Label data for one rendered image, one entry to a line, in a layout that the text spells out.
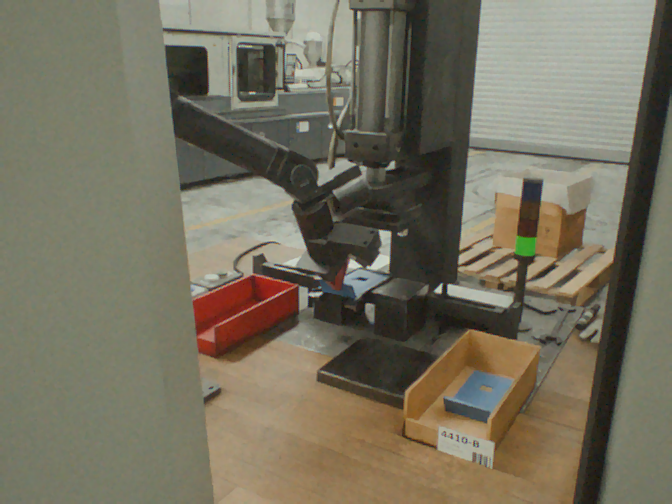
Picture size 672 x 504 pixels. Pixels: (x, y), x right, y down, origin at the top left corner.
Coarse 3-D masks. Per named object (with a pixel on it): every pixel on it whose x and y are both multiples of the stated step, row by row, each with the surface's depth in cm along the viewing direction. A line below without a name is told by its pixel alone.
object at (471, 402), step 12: (480, 372) 103; (468, 384) 99; (480, 384) 99; (492, 384) 99; (504, 384) 99; (444, 396) 90; (456, 396) 95; (468, 396) 95; (480, 396) 95; (492, 396) 95; (456, 408) 90; (468, 408) 89; (480, 408) 87; (492, 408) 92; (480, 420) 89
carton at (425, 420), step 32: (448, 352) 96; (480, 352) 104; (512, 352) 101; (416, 384) 86; (448, 384) 99; (512, 384) 87; (416, 416) 88; (448, 416) 90; (512, 416) 89; (448, 448) 82; (480, 448) 80
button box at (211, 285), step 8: (256, 248) 168; (240, 256) 160; (232, 272) 140; (240, 272) 145; (192, 280) 134; (200, 280) 135; (208, 280) 134; (216, 280) 134; (224, 280) 135; (232, 280) 136; (208, 288) 132; (216, 288) 132
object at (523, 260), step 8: (528, 176) 115; (536, 176) 115; (520, 256) 118; (528, 256) 118; (520, 264) 119; (520, 272) 120; (520, 280) 120; (520, 288) 120; (520, 296) 121; (520, 320) 123; (520, 328) 121; (528, 328) 121
